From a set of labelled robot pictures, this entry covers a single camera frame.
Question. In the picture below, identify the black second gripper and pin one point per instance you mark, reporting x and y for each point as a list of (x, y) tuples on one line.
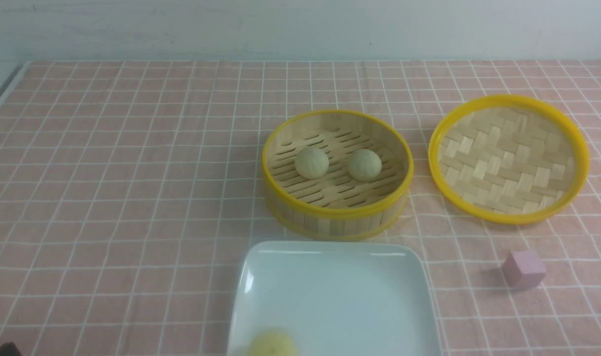
[(9, 349)]

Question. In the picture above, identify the pink cube block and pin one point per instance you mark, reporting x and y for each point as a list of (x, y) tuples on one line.
[(523, 269)]

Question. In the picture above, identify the white square plate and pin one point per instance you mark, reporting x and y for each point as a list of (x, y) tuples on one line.
[(334, 299)]

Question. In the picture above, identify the pale steamed bun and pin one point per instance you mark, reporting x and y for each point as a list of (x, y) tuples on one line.
[(311, 163), (364, 165)]

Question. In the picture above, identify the pink checkered tablecloth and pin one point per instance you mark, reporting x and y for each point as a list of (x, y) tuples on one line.
[(130, 192)]

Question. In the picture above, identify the yellow steamed bun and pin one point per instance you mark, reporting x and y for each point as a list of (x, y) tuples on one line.
[(272, 343)]

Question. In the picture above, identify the yellow woven steamer lid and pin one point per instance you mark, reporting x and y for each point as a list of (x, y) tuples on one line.
[(509, 159)]

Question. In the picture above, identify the yellow bamboo steamer basket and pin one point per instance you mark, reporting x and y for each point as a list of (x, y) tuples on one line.
[(336, 206)]

